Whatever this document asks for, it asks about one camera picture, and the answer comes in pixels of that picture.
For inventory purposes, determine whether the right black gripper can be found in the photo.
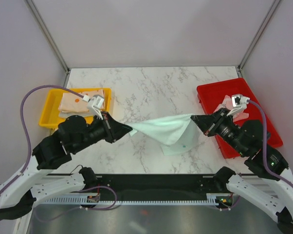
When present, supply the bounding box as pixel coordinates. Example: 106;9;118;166
190;106;247;155

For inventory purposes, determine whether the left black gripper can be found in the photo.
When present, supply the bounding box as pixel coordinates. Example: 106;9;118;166
74;111;134;153

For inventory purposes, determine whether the mint green towel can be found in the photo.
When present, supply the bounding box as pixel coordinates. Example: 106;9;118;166
128;114;200;156

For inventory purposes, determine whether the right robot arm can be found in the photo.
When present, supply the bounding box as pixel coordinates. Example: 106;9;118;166
191;108;293;234

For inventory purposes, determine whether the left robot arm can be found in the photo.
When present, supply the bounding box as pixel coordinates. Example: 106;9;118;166
0;112;132;220

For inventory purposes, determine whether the pink printed towel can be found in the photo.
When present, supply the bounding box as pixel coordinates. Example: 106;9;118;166
214;95;249;122

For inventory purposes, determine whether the yellow plastic tray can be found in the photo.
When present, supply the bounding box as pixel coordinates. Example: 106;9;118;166
39;88;112;129

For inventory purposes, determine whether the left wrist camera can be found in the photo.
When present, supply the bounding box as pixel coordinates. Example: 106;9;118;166
82;95;105;120

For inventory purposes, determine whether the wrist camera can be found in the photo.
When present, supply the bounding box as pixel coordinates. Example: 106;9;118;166
82;95;105;120
227;94;250;116

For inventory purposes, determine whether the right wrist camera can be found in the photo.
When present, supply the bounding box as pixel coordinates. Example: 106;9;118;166
227;94;250;116

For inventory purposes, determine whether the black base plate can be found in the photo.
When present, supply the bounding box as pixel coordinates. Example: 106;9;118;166
85;174;230;200

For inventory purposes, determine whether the aluminium frame rail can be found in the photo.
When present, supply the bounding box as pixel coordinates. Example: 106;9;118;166
24;174;291;195

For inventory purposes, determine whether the slotted cable duct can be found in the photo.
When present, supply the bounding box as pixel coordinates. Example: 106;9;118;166
42;193;233;206

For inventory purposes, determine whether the right aluminium frame post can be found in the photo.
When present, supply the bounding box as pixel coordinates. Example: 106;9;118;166
236;0;282;77

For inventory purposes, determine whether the aluminium frame post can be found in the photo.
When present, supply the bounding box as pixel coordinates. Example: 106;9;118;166
236;0;282;77
24;0;70;74

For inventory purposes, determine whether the left aluminium frame post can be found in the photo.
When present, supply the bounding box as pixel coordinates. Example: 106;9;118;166
24;0;70;74

